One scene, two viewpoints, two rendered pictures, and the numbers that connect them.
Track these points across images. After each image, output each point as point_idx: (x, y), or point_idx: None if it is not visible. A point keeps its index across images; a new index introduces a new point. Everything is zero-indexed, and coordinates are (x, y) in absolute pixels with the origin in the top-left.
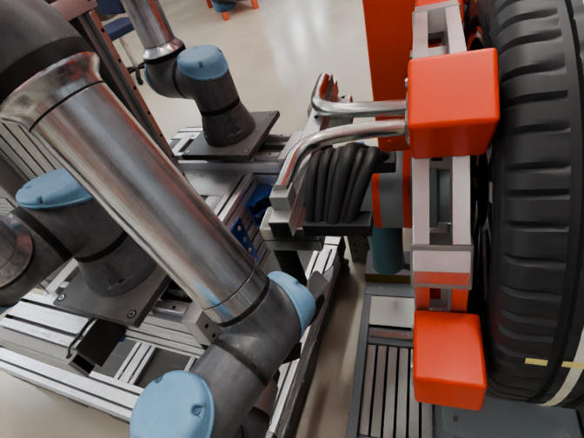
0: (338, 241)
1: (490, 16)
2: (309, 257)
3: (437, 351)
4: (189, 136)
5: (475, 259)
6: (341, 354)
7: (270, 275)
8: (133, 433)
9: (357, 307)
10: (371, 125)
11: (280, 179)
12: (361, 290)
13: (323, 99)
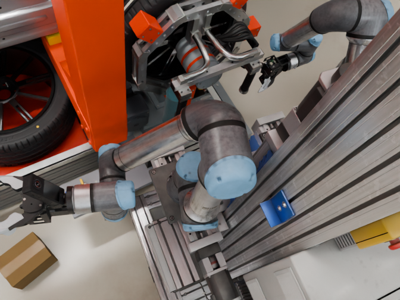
0: (136, 197)
1: None
2: (156, 210)
3: (252, 24)
4: (192, 245)
5: (170, 68)
6: None
7: (277, 40)
8: (322, 36)
9: (153, 188)
10: (215, 37)
11: (255, 50)
12: (140, 193)
13: (205, 63)
